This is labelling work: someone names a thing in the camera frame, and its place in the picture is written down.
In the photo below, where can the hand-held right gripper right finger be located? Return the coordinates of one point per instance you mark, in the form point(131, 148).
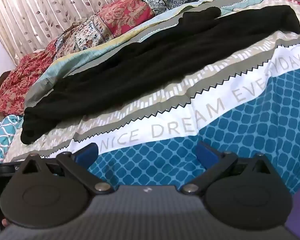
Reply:
point(206, 153)

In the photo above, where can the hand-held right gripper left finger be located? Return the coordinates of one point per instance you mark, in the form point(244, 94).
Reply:
point(86, 153)

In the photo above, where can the black pants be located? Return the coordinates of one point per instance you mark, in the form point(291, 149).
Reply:
point(140, 62)

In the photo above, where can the person's left hand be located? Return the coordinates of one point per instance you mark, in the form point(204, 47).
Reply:
point(4, 222)

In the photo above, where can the teal white patterned pillow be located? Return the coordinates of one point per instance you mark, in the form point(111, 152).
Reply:
point(2, 135)

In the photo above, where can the printed patterned bedspread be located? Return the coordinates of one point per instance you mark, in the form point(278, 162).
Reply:
point(240, 130)

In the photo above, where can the red floral patchwork quilt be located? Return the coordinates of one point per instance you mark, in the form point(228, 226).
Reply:
point(15, 80)

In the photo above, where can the leaf print curtain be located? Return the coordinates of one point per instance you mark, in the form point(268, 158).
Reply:
point(27, 10)

